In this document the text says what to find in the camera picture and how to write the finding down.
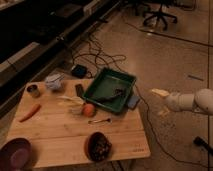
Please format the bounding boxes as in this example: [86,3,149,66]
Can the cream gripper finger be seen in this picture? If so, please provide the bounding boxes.
[151,89,170,97]
[158,107,170,117]

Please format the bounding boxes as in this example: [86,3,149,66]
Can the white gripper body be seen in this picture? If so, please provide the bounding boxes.
[165,92,196,112]

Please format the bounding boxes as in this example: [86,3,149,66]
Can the blue sponge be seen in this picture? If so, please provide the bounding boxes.
[127,95,140,109]

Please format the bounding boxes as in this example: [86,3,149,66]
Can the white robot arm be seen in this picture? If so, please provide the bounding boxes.
[151,88,213,116]

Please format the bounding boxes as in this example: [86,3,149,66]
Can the brown bowl with beans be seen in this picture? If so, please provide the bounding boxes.
[84,132,112,162]

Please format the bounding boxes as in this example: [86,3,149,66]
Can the purple bowl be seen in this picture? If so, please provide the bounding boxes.
[0,138,31,171]

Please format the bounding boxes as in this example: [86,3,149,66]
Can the black object at right edge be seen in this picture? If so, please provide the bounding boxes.
[194,137,213,156]

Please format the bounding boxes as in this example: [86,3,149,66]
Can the dark cloth in tray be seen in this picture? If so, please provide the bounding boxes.
[96,89,126,103]

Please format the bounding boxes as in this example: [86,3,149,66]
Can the green plastic tray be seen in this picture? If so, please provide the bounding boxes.
[83,68,136,113]

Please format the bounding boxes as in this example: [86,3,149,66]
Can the metal spoon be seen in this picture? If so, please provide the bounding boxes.
[88,118,111,124]

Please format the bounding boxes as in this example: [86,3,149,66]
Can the orange fruit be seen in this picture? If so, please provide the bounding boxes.
[82,103,95,117]

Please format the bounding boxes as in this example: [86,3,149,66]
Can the black office chair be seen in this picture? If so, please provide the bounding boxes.
[126,0,179,32]

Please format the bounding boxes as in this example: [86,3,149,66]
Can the dark rectangular block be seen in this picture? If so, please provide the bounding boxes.
[75,84,84,97]

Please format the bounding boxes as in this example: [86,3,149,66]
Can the black power adapter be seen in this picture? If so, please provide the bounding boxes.
[71,65,87,79]

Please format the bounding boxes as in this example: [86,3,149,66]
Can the corn cob with husk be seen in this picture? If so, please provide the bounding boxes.
[58,95,84,115]

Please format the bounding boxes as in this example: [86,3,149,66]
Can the orange carrot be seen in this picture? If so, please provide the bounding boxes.
[19,104,41,122]

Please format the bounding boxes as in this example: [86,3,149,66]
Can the small metal can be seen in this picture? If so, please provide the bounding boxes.
[27,84,40,98]

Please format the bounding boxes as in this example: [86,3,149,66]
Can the dark shelf unit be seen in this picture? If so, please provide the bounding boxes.
[0,0,119,116]

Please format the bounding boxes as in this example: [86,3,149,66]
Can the tangled black cables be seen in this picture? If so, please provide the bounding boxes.
[68,33,128,78]

